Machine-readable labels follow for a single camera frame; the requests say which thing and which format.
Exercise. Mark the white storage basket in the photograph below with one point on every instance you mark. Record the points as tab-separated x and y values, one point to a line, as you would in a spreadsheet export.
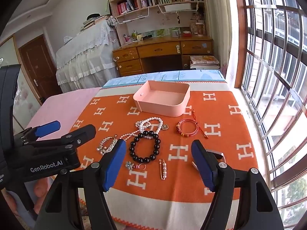
177	7

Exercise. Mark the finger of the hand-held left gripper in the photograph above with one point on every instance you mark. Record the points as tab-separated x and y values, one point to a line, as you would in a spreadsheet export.
48	127
79	135

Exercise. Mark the red tissue box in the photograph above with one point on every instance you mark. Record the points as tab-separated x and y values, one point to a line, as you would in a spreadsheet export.
186	34

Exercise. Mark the wooden desk with drawers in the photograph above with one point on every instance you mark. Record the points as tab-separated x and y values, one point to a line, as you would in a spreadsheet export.
156	49

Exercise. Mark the pearl safety pin brooch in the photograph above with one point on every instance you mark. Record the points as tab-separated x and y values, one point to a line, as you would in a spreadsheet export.
164	169

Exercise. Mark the white lace cover cloth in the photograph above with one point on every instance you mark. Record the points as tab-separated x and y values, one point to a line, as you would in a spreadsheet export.
84	57

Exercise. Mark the grey mug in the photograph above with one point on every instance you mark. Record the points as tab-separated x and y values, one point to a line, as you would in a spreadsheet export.
175	33

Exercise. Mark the pink bed sheet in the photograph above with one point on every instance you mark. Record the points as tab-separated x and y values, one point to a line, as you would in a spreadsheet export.
62	105

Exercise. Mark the stack of white orange books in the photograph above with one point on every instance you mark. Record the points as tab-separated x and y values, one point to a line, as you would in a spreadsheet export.
203	61

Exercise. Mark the pile of books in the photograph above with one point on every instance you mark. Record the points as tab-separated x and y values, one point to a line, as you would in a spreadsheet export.
93	21

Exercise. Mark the light blue printed sheet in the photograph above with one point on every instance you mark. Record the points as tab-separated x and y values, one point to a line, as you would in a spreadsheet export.
168	76

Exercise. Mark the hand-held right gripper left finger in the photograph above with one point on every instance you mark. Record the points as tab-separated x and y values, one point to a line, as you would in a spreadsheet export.
115	165

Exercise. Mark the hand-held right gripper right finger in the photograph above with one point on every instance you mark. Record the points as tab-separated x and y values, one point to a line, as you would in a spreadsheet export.
203	167

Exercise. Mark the pale curtain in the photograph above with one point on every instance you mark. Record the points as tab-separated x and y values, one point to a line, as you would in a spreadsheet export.
220	28

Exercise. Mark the pink rectangular tray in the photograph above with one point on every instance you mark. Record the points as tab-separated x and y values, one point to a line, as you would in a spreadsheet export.
163	107

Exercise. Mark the orange letter-print blanket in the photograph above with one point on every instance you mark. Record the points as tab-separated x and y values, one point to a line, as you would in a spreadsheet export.
230	136

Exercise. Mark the metal window grille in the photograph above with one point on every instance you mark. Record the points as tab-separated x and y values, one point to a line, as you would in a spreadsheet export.
271	52

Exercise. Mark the brown wooden door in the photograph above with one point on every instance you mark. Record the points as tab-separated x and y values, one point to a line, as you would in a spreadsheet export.
40	64

